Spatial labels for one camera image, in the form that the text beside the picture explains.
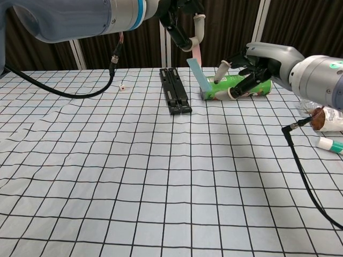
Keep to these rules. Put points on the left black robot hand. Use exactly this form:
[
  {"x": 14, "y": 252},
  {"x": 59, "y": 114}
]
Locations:
[{"x": 177, "y": 29}]

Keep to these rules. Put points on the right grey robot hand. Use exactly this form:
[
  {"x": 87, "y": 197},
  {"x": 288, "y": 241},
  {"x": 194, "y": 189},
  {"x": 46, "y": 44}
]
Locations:
[{"x": 270, "y": 61}]

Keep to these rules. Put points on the pink strip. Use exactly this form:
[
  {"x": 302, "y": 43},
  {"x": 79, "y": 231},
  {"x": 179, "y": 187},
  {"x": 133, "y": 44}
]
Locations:
[{"x": 197, "y": 54}]

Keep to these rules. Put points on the light blue paper strip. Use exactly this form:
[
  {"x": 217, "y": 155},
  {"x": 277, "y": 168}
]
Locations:
[{"x": 199, "y": 75}]

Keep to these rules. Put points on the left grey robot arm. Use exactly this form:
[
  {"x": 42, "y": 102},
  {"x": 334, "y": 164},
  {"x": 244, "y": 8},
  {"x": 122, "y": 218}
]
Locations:
[{"x": 80, "y": 16}]

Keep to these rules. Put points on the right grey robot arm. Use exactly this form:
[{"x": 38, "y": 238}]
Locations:
[{"x": 319, "y": 80}]

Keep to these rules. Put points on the green chips can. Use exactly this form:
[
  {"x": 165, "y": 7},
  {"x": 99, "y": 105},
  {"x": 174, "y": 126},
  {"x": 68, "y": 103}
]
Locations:
[{"x": 257, "y": 89}]

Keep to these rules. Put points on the dark pleated screen panel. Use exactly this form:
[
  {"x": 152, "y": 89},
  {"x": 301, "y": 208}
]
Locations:
[
  {"x": 305, "y": 24},
  {"x": 227, "y": 26},
  {"x": 40, "y": 56},
  {"x": 139, "y": 48}
]

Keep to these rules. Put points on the clear plastic water bottle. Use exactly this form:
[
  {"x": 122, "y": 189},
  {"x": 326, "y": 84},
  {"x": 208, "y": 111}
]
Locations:
[{"x": 305, "y": 105}]

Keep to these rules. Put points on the black folding stand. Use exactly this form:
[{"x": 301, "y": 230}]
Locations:
[{"x": 175, "y": 89}]

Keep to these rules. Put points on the small white cap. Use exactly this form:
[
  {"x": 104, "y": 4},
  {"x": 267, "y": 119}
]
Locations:
[{"x": 122, "y": 86}]

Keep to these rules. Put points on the white cup with brown contents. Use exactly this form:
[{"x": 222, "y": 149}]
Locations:
[{"x": 331, "y": 119}]

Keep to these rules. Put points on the white and green glue stick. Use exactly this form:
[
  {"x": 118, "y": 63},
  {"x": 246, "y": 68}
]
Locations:
[{"x": 331, "y": 145}]

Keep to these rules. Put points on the blue checked tablecloth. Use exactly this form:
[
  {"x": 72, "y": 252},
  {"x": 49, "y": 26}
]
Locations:
[{"x": 107, "y": 187}]

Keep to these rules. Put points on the white screen frame post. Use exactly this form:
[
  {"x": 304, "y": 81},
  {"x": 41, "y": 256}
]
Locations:
[
  {"x": 80, "y": 54},
  {"x": 261, "y": 21},
  {"x": 166, "y": 51}
]

